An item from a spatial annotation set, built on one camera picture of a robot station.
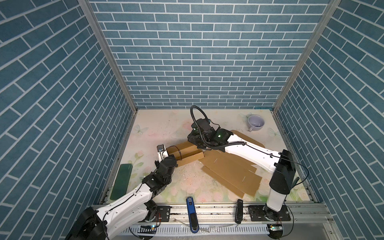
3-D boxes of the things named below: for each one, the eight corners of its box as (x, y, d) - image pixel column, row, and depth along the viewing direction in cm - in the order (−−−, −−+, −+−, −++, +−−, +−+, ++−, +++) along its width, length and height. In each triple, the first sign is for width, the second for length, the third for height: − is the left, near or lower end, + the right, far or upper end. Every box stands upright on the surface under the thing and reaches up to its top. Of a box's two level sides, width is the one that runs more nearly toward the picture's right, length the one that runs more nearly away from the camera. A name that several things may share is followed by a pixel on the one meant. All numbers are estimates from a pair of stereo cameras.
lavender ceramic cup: (248, 133, 108) (251, 128, 103) (245, 120, 116) (247, 115, 111) (264, 134, 108) (267, 128, 103) (259, 121, 116) (262, 115, 111)
